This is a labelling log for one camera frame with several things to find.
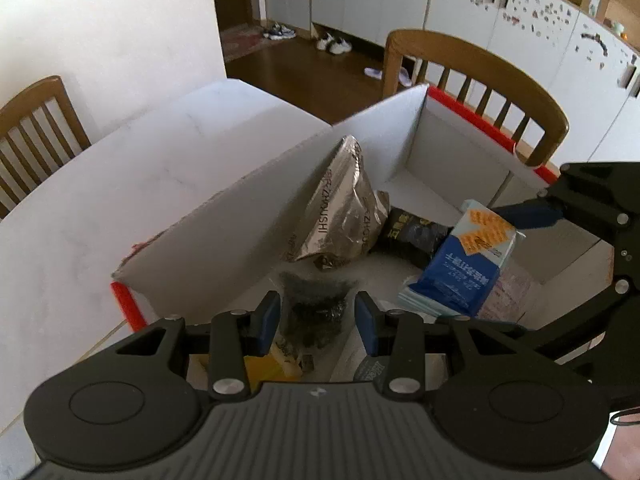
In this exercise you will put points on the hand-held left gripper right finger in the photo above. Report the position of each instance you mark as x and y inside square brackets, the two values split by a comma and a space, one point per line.
[365, 322]

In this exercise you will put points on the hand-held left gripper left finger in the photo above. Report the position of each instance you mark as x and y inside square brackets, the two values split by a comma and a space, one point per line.
[267, 320]

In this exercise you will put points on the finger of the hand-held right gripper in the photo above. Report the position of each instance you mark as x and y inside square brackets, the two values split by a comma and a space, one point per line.
[575, 320]
[530, 215]

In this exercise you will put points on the clear bag of dark items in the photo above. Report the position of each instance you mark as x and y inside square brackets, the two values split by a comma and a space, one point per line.
[315, 310]

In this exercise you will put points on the clear plastic bag printed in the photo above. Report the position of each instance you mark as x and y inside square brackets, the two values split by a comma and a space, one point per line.
[510, 290]

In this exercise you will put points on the blue tissue packet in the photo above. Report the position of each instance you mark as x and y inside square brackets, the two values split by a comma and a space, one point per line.
[460, 270]

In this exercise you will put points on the black snack packet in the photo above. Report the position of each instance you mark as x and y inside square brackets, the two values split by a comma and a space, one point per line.
[405, 235]

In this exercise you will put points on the white cardboard box red edges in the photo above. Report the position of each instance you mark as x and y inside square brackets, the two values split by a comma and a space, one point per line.
[250, 220]

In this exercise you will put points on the silver foil bag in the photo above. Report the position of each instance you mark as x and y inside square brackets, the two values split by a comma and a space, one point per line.
[335, 210]

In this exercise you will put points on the white marble desktop table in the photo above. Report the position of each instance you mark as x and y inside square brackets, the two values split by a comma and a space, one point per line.
[125, 185]

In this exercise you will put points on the yellow packet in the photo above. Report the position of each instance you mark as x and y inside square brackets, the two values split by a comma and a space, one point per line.
[265, 370]

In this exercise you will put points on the wooden slat-back chair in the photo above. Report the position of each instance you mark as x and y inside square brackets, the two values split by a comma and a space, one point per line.
[35, 125]
[500, 70]

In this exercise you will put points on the white slipper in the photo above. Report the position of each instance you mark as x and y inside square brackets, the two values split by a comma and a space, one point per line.
[405, 78]

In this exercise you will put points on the white slippers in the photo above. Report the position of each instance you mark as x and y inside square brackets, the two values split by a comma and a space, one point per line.
[373, 73]

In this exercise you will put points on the white sneaker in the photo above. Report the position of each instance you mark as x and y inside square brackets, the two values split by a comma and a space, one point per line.
[325, 42]
[341, 46]

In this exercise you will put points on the patterned door rug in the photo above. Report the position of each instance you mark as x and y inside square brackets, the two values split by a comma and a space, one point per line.
[245, 42]

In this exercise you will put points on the white wall cabinet unit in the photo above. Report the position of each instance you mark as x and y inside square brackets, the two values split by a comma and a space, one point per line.
[450, 0]

